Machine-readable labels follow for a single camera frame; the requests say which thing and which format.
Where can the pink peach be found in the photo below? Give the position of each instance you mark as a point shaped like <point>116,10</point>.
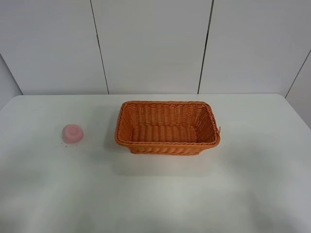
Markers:
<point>72,133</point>

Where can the orange woven basket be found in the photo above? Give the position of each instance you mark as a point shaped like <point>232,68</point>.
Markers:
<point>167,127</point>

